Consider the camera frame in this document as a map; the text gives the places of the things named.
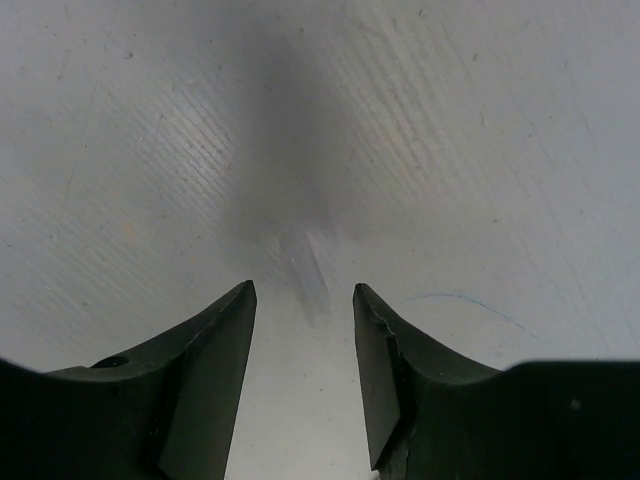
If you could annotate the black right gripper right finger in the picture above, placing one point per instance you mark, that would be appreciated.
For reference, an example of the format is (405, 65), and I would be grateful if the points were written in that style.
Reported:
(432, 413)

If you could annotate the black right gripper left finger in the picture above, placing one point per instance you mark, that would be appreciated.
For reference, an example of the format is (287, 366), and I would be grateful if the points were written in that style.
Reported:
(164, 409)

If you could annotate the clear pen cap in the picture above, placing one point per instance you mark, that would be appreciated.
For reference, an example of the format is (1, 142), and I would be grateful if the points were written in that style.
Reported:
(305, 277)

